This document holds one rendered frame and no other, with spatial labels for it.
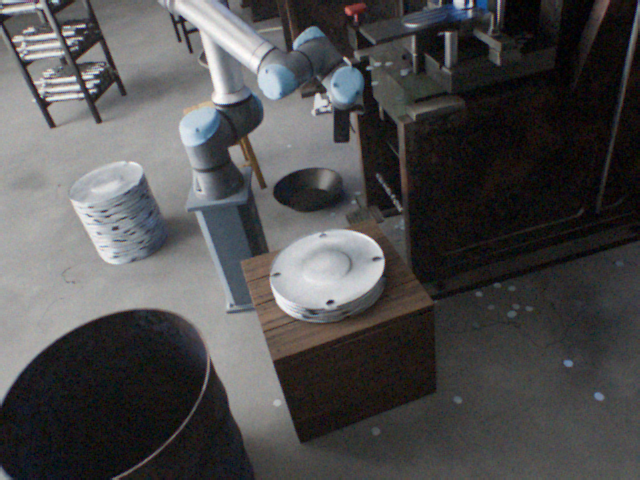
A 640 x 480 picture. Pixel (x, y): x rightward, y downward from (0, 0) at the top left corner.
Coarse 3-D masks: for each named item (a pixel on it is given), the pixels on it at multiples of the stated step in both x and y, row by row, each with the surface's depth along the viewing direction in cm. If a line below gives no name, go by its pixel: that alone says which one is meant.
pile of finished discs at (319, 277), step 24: (312, 240) 143; (336, 240) 141; (360, 240) 140; (288, 264) 137; (312, 264) 134; (336, 264) 133; (360, 264) 132; (384, 264) 131; (288, 288) 130; (312, 288) 128; (336, 288) 127; (360, 288) 126; (288, 312) 129; (312, 312) 126; (336, 312) 123; (360, 312) 126
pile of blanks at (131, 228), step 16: (144, 176) 208; (144, 192) 206; (80, 208) 200; (96, 208) 197; (112, 208) 198; (128, 208) 202; (144, 208) 208; (96, 224) 203; (112, 224) 202; (128, 224) 204; (144, 224) 209; (160, 224) 218; (96, 240) 209; (112, 240) 206; (128, 240) 208; (144, 240) 211; (160, 240) 219; (112, 256) 212; (128, 256) 212; (144, 256) 215
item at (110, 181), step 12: (96, 168) 216; (108, 168) 216; (120, 168) 214; (132, 168) 212; (84, 180) 211; (96, 180) 208; (108, 180) 206; (120, 180) 205; (132, 180) 205; (72, 192) 205; (84, 192) 203; (96, 192) 202; (108, 192) 200; (120, 192) 199; (84, 204) 196
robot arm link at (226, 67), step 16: (224, 0) 137; (208, 48) 142; (224, 64) 144; (224, 80) 147; (240, 80) 150; (224, 96) 150; (240, 96) 151; (256, 96) 158; (240, 112) 152; (256, 112) 157; (240, 128) 153
